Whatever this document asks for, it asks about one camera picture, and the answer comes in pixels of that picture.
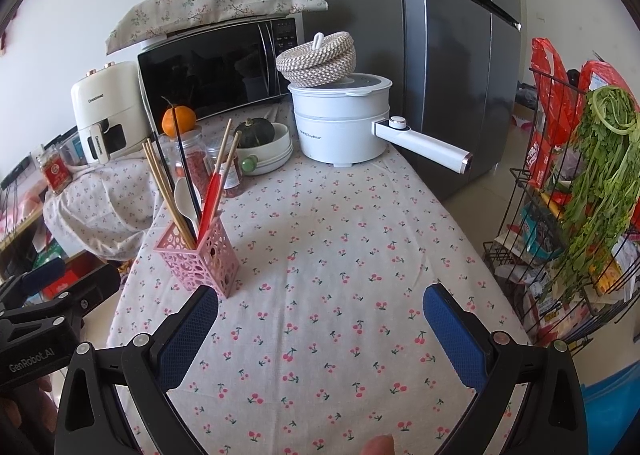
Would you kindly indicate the blue plastic bag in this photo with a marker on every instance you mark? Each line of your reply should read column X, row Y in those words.
column 615, row 410

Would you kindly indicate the red plastic bag white print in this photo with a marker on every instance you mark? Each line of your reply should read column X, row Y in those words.
column 547, row 135

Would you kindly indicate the white electric cooking pot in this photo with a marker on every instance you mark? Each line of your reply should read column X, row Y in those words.
column 335, row 130

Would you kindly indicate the grey refrigerator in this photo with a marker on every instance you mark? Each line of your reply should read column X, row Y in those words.
column 360, row 10

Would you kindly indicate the red box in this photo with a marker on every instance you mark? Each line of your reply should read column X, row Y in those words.
column 55, row 287

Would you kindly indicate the clear plastic container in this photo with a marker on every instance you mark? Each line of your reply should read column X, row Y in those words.
column 75, row 150

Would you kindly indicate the green kabocha squash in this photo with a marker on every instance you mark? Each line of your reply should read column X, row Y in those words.
column 255, row 134

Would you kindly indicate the tall glass jar red berries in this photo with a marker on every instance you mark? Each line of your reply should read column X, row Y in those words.
column 196, row 170

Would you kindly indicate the red wall ornament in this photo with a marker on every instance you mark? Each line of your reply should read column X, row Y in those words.
column 3, row 42

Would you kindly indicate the green leafy vegetables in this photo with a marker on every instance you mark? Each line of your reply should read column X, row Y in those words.
column 595, row 175

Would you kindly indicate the person's left hand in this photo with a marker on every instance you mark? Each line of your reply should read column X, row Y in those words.
column 25, row 415

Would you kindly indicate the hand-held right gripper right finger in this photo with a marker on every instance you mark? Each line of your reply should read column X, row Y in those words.
column 452, row 335

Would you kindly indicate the cherry print tablecloth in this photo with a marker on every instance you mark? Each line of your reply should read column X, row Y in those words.
column 325, row 260

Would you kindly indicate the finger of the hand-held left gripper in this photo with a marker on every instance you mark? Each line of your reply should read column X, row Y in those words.
column 97, row 285
column 42, row 275

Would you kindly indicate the floral cloth cover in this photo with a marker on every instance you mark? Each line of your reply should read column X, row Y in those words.
column 215, row 0

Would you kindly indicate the yellow packet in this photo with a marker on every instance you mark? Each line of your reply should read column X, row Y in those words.
column 607, row 277

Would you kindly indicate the person's right hand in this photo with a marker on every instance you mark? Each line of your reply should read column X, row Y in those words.
column 378, row 446

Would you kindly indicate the white plastic spoon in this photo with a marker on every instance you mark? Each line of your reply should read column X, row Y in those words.
column 184, row 195

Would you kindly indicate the orange tangerine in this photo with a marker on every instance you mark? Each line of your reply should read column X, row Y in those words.
column 178, row 121

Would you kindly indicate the group of wooden chopsticks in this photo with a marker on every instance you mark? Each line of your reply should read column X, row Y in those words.
column 167, row 192

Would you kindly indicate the pink perforated utensil holder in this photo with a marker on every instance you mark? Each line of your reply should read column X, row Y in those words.
column 210, row 260

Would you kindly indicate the cream air fryer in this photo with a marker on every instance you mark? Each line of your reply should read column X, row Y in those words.
column 107, row 90

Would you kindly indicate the black microwave oven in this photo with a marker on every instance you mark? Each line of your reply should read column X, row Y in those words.
column 210, row 75

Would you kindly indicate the red plastic spoon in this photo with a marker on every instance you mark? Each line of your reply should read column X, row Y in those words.
column 210, row 205

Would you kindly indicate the woven lidded basket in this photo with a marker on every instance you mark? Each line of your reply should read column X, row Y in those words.
column 320, row 62

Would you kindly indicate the clear jar with red label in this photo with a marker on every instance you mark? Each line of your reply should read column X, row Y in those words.
column 55, row 175

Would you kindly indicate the labelled glass jar red berries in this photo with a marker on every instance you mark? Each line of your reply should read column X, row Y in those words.
column 232, row 180

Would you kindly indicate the white bowl with green clasp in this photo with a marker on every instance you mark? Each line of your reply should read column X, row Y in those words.
column 275, row 157

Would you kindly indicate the small floral white cloth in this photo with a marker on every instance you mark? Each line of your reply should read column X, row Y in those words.
column 100, row 210

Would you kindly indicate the teal snack packet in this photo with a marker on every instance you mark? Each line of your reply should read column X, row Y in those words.
column 537, row 235

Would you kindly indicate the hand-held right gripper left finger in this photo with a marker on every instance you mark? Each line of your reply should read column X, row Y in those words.
column 187, row 330

